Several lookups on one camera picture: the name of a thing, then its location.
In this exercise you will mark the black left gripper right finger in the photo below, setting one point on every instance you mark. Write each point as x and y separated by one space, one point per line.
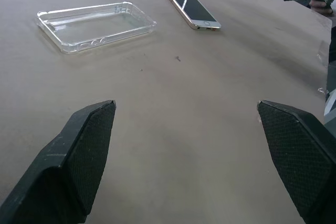
304 155

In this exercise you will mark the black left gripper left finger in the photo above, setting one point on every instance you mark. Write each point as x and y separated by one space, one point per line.
57 171

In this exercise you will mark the clear plastic phone case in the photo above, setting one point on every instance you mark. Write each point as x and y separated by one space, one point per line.
92 27

